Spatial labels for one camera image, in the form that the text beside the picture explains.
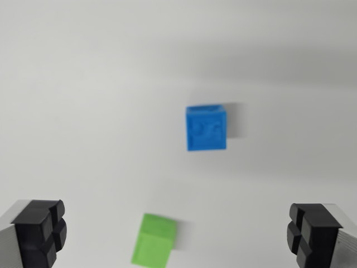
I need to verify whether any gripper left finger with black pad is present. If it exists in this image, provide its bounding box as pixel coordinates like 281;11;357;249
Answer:
0;199;68;268

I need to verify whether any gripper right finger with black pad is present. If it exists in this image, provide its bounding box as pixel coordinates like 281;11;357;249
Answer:
286;203;357;268

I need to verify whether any blue embossed soft cube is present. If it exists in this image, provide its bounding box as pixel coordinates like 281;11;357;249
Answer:
185;103;228;152

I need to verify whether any green soft cube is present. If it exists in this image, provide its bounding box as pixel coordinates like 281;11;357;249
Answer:
131;213;179;267

